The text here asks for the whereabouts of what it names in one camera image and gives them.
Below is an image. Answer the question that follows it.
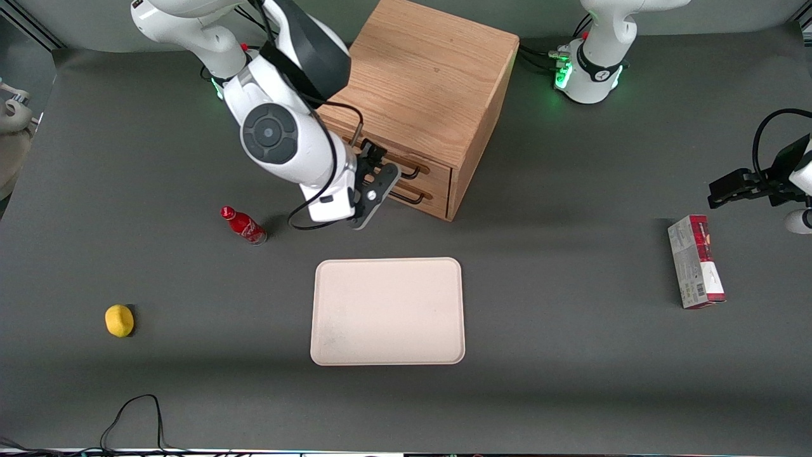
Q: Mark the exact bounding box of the yellow lemon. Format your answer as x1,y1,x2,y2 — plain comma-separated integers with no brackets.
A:
105,304,135,338

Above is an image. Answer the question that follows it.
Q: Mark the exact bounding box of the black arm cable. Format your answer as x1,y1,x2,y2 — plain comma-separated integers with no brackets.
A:
251,0,365,230
753,109,812,185

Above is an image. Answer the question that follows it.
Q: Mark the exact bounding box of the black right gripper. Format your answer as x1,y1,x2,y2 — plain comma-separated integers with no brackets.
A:
348,138,389,192

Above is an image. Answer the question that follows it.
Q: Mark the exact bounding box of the black base cable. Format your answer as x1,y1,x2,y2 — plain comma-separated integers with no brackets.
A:
235,5,270,36
519,16,572,74

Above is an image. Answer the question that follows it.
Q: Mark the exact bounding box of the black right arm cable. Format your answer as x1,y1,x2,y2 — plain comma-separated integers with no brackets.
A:
251,0,365,230

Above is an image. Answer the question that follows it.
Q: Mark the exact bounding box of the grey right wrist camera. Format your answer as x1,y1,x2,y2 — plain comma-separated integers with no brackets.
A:
349,162,402,230

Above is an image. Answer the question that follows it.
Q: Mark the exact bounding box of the black looped table cable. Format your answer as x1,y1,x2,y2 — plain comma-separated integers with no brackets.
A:
100,394,169,453

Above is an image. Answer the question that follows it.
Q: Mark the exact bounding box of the wooden drawer with black handle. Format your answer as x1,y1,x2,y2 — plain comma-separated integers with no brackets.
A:
343,124,452,194
379,178,451,222

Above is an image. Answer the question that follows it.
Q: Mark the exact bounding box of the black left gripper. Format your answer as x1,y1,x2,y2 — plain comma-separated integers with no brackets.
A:
709,135,811,209

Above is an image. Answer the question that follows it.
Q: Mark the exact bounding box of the dark metal frame rail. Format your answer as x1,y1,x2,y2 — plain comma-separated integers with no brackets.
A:
0,0,64,51

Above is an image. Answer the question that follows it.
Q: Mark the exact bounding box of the wooden drawer cabinet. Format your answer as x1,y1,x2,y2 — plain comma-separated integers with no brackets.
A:
314,0,521,222

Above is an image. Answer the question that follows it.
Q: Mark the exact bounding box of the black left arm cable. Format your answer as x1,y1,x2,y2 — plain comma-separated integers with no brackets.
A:
753,109,812,185

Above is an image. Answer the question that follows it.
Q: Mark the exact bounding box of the black right base cable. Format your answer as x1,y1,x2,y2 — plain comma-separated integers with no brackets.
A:
235,5,270,36

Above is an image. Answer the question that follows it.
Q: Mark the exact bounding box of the beige rounded stand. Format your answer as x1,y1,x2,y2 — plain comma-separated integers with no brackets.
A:
0,79,36,201

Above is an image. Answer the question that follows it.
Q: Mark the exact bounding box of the red soda bottle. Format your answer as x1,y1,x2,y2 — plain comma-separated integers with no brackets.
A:
220,205,268,246

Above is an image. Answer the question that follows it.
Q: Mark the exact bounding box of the black left base cable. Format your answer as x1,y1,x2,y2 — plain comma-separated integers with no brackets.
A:
519,16,572,74

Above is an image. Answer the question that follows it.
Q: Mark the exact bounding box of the red plaid cardboard box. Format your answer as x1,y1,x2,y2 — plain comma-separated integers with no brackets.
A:
667,215,727,310

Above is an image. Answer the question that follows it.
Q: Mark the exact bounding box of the cream rectangular tray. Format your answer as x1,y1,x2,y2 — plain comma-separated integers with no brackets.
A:
310,257,466,366

